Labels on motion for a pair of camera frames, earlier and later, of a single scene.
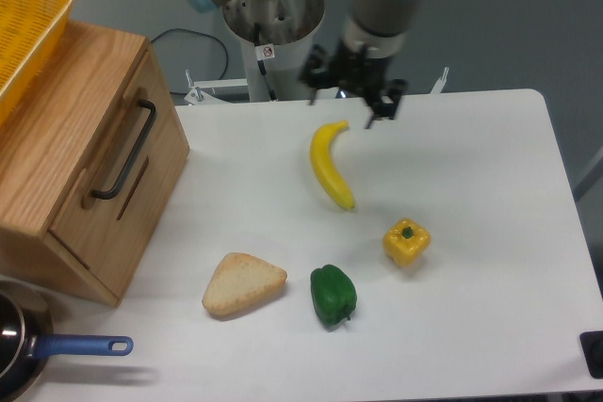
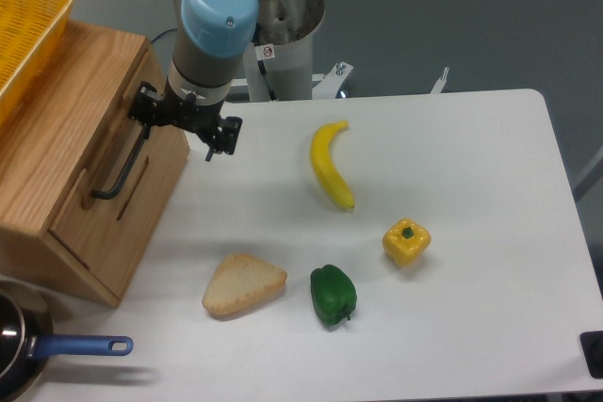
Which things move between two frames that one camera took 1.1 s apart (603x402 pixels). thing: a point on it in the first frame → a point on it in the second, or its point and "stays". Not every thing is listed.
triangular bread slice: [238, 280] stays
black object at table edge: [592, 347] stays
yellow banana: [325, 168] stays
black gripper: [367, 75] → [199, 120]
